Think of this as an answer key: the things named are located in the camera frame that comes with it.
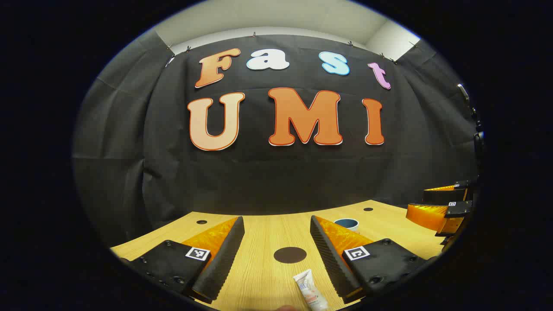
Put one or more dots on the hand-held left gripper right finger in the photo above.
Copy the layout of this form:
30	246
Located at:
330	259

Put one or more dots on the wooden desktop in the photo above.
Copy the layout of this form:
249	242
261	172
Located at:
263	242

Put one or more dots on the black backdrop cloth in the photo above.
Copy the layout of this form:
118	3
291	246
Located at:
268	172

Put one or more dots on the white toothpaste tube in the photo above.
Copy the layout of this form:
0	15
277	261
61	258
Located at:
309	289

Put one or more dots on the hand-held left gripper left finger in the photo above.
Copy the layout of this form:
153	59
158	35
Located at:
222	259

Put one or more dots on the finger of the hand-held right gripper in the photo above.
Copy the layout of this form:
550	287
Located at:
445	194
432	216

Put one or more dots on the dark round coaster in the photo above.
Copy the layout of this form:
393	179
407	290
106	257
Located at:
290	255

